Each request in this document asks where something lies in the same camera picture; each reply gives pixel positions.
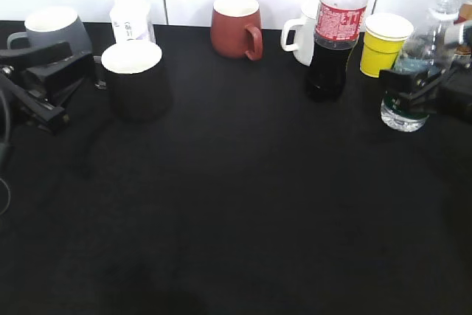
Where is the yellow paper cup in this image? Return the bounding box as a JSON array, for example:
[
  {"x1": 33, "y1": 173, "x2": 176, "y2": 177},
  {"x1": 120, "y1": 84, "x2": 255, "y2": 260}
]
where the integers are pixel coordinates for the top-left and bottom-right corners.
[{"x1": 360, "y1": 13, "x2": 414, "y2": 77}]

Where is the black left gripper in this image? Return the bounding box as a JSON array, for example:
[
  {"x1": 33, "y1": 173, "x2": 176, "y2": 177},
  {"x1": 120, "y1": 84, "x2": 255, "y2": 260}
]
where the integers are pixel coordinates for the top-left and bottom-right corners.
[{"x1": 1, "y1": 41, "x2": 94, "y2": 135}]

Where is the white purple milk carton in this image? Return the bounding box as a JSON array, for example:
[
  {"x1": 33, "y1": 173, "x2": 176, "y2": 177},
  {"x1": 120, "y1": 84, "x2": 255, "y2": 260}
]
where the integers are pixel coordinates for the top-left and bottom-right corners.
[{"x1": 109, "y1": 0, "x2": 156, "y2": 43}]

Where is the white ceramic mug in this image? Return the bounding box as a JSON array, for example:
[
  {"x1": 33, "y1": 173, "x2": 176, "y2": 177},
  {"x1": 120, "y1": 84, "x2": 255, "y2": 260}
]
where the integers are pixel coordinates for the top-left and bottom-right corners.
[{"x1": 280, "y1": 1, "x2": 318, "y2": 66}]

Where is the grey ceramic mug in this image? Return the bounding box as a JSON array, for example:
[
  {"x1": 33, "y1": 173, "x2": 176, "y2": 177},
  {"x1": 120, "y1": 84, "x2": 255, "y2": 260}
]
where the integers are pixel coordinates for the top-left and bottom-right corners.
[{"x1": 7, "y1": 6, "x2": 93, "y2": 54}]

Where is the red ceramic mug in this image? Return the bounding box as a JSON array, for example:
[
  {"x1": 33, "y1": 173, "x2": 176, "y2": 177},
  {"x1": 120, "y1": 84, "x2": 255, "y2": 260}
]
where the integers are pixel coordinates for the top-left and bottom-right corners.
[{"x1": 210, "y1": 0, "x2": 263, "y2": 61}]

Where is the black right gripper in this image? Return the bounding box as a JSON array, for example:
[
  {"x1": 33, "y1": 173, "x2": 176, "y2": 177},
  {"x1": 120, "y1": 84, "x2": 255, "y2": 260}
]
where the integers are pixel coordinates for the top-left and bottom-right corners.
[{"x1": 379, "y1": 61, "x2": 472, "y2": 123}]

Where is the brown drink bottle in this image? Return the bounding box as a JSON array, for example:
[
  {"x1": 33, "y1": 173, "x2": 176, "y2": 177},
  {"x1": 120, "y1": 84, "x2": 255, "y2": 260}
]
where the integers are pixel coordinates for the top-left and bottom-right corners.
[{"x1": 454, "y1": 0, "x2": 472, "y2": 60}]

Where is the water bottle green label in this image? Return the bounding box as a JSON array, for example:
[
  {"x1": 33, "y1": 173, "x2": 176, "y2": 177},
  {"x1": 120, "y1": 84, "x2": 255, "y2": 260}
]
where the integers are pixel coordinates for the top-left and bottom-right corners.
[{"x1": 380, "y1": 0, "x2": 459, "y2": 133}]

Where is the black ceramic mug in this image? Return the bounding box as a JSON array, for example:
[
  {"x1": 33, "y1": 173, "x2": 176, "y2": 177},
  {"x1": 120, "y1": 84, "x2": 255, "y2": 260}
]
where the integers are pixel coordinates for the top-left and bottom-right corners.
[{"x1": 100, "y1": 40, "x2": 173, "y2": 122}]

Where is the cola bottle red label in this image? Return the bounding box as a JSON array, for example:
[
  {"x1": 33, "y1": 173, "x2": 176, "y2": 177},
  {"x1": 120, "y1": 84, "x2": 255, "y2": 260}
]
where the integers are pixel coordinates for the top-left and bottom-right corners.
[{"x1": 305, "y1": 0, "x2": 368, "y2": 102}]

